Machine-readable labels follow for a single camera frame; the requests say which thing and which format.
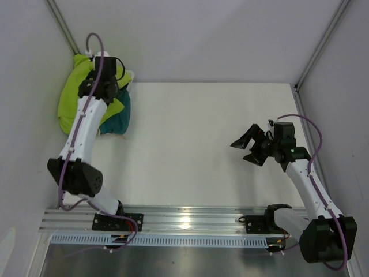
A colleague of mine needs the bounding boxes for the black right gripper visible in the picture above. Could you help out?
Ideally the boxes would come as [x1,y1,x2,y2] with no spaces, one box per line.
[231,125,280,167]

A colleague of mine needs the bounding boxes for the lime green shorts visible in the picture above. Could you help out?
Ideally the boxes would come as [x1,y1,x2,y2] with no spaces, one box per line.
[58,54,128,134]

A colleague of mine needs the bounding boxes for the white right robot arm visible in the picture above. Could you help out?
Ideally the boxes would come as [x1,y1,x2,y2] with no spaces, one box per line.
[231,121,357,265]

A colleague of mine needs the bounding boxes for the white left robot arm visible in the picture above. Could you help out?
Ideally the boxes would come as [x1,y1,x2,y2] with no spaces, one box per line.
[47,51,126,231]

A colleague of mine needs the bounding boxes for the teal shorts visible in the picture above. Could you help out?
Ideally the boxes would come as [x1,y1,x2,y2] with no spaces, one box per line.
[99,89,131,135]

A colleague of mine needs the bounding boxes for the white plastic basket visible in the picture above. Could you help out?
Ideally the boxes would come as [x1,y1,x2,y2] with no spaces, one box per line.
[123,70,135,84]

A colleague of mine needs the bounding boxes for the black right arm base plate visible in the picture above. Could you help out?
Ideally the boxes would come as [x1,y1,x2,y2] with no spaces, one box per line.
[238,215,285,234]

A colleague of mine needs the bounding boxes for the aluminium mounting rail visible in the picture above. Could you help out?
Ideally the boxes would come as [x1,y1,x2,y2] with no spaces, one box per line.
[39,204,266,236]

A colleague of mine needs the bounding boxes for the left aluminium corner post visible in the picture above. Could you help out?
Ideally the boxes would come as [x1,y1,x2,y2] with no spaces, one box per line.
[44,0,80,55]

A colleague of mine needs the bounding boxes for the aluminium corner post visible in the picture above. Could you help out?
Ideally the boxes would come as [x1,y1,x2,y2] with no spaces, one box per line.
[44,0,80,55]
[294,0,353,91]

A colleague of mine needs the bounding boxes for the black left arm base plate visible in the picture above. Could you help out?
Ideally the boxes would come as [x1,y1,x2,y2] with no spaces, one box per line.
[92,213,144,232]

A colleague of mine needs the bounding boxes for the right aluminium corner post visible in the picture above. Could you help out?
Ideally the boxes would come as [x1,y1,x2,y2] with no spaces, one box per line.
[294,0,353,91]

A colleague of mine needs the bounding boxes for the slotted grey cable duct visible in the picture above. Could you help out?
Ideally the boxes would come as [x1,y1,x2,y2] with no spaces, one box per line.
[51,233,268,249]

